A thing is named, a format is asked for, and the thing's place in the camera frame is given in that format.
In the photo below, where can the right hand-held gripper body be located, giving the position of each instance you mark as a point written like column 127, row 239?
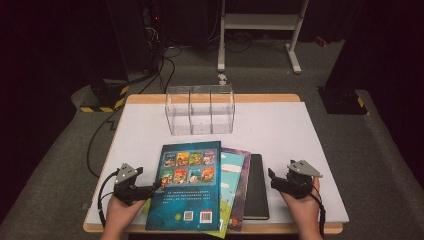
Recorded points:
column 300, row 173

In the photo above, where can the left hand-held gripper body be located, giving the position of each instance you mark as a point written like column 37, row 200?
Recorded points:
column 125, row 173

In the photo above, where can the purple book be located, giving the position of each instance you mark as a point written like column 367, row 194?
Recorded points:
column 246, row 166

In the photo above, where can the blue picture book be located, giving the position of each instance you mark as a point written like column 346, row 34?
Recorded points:
column 186, row 203

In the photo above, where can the teal animal picture book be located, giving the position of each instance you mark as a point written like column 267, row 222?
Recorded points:
column 233, row 173

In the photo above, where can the clear acrylic book rack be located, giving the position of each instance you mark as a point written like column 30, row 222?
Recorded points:
column 200, row 110

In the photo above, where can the person's right hand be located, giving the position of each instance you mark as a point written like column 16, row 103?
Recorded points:
column 305, row 213

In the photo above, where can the person's left hand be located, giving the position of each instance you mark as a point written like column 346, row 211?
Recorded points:
column 120, row 213

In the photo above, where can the black notebook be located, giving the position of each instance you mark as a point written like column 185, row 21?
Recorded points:
column 256, row 186

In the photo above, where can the black yellow striped base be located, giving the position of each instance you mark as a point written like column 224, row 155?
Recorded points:
column 343, row 101
column 106, row 96

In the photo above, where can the small white floor fitting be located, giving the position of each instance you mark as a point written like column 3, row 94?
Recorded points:
column 222, row 79

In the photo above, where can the small red object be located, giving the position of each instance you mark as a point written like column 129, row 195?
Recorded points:
column 320, row 41

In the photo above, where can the black cabinet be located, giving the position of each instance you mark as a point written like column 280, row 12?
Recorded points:
column 133, row 33

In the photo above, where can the white metal stand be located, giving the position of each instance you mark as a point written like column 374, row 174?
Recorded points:
column 260, row 21

